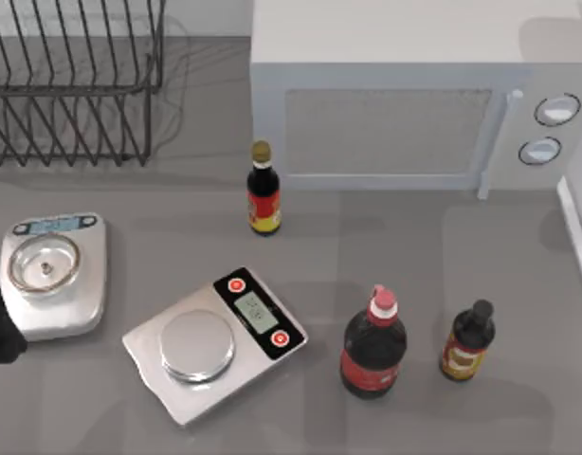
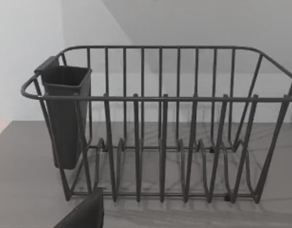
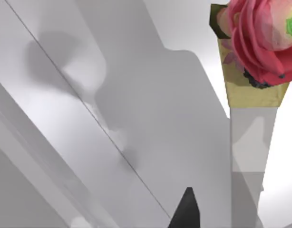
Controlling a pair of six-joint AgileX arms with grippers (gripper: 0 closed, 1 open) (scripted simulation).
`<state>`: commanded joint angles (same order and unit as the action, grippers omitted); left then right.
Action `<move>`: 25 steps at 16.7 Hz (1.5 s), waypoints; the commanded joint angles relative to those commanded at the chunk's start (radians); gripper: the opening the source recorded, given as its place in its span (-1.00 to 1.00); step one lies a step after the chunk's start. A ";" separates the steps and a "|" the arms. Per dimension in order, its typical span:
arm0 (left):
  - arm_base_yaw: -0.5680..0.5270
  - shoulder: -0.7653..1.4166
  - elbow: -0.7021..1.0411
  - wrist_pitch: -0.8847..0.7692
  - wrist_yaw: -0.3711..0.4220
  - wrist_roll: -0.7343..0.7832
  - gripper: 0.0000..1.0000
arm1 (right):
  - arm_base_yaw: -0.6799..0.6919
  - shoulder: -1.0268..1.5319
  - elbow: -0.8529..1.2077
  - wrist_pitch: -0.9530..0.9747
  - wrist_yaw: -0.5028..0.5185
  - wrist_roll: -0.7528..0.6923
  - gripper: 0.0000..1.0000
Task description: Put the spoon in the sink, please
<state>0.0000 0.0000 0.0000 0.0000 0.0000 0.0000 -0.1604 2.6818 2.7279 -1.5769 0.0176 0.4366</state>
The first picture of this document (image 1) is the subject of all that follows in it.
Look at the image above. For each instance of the dark bottle with gold cap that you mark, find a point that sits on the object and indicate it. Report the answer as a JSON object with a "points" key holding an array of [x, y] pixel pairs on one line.
{"points": [[263, 199]]}

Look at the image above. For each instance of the large dark bottle red cap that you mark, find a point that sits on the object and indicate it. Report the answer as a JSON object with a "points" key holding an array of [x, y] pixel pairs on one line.
{"points": [[371, 351]]}

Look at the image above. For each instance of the silver scale with black panel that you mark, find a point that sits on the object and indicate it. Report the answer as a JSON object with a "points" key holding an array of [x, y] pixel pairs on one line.
{"points": [[196, 374]]}

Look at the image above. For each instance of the pale microwave oven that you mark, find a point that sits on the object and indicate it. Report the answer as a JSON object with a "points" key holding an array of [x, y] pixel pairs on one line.
{"points": [[367, 57]]}

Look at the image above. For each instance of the dark bottle with black cap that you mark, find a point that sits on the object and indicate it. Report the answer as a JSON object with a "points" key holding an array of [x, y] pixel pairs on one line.
{"points": [[466, 346]]}

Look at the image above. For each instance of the silver scale with blue display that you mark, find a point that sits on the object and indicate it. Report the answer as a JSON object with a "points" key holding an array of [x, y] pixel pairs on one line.
{"points": [[82, 294]]}

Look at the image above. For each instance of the microwave knob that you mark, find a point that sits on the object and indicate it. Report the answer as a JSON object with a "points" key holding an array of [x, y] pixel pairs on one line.
{"points": [[539, 151], [557, 109]]}

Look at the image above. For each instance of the white furniture edge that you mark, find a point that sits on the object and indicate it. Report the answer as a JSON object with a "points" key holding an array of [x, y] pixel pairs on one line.
{"points": [[577, 237]]}

